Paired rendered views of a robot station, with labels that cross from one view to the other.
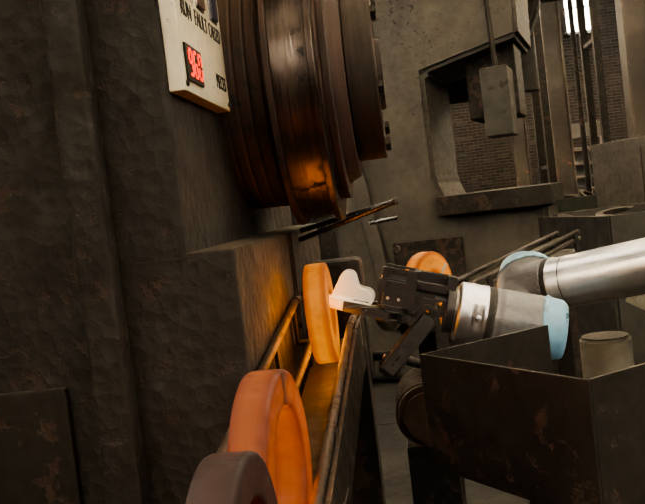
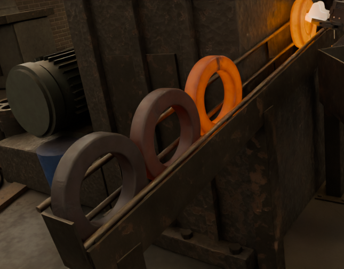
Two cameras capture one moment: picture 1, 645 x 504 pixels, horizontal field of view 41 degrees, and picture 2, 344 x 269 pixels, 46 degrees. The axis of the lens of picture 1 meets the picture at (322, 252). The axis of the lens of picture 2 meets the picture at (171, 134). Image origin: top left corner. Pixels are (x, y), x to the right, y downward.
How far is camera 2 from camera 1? 0.35 m
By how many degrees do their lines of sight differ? 38
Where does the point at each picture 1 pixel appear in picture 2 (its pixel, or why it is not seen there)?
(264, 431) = (197, 80)
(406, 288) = (343, 12)
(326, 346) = (299, 40)
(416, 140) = not seen: outside the picture
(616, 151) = not seen: outside the picture
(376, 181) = not seen: outside the picture
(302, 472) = (233, 97)
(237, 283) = (236, 13)
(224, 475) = (154, 96)
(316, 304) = (295, 20)
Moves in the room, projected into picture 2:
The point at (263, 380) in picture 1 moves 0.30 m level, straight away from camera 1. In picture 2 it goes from (206, 60) to (247, 34)
